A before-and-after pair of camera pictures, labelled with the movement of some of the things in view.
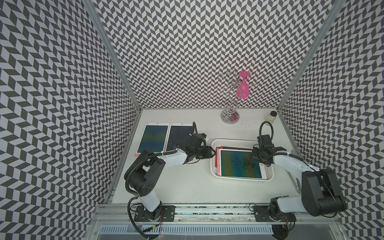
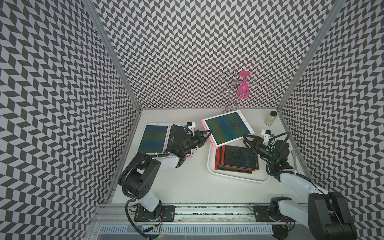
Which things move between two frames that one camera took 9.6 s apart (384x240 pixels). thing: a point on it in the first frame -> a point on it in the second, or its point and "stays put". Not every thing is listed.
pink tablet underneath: x=239 y=163 -> x=227 y=127
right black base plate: x=261 y=214 stays put
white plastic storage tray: x=233 y=161 stays put
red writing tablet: x=229 y=148 -> x=239 y=157
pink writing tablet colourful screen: x=153 y=138 stays put
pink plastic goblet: x=243 y=88 stays put
